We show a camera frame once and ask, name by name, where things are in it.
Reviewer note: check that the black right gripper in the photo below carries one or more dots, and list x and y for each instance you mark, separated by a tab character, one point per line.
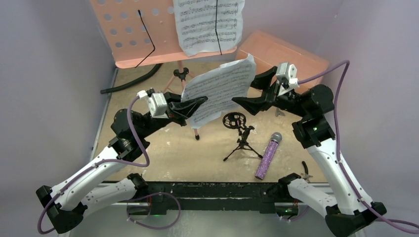
271	96

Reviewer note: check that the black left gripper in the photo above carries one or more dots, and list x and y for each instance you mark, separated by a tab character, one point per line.
182	109

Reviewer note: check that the sheet music paper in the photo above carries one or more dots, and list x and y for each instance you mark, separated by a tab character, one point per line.
208	25
219	85

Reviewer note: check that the pink folding music stand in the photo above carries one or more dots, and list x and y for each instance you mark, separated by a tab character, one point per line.
141	32

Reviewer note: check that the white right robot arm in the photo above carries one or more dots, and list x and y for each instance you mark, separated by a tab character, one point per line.
349	209

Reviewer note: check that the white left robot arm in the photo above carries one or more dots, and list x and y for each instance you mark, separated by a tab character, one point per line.
69	202

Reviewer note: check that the small grey metal clip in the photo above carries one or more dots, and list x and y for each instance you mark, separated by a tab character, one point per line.
279	113

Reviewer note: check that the black mini microphone tripod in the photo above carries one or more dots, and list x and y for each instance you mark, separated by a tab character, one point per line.
236	120

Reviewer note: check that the pink translucent storage box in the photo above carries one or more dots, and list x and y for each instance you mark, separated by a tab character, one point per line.
269	51

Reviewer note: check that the purple glitter microphone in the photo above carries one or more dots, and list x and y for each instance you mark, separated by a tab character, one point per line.
268	156

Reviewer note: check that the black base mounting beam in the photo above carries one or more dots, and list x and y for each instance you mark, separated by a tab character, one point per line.
265	198

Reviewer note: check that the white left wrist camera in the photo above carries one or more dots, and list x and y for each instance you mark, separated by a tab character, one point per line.
156	103

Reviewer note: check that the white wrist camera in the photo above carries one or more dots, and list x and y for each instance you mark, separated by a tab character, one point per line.
286	75
156	103

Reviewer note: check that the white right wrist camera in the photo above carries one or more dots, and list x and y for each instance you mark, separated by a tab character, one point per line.
286	75

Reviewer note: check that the black handled pliers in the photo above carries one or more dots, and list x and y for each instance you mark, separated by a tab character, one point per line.
305	175

